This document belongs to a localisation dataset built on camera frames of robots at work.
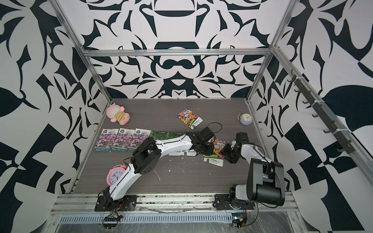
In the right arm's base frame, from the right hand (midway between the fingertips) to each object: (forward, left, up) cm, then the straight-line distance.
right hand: (222, 151), depth 91 cm
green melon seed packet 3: (0, +19, -1) cm, 19 cm away
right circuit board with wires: (-34, -4, -2) cm, 34 cm away
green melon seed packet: (+13, +41, 0) cm, 43 cm away
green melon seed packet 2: (-1, +26, +1) cm, 26 cm away
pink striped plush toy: (+26, +70, +6) cm, 75 cm away
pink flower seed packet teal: (+9, +75, 0) cm, 75 cm away
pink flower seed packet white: (+12, +54, 0) cm, 55 cm away
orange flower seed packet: (+5, +1, -1) cm, 5 cm away
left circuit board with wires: (-34, +59, -4) cm, 68 cm away
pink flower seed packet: (+9, +64, 0) cm, 64 cm away
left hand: (+1, +5, +1) cm, 5 cm away
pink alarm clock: (-13, +62, +2) cm, 63 cm away
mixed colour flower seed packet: (+26, +19, -1) cm, 33 cm away
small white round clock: (+23, -20, +2) cm, 31 cm away
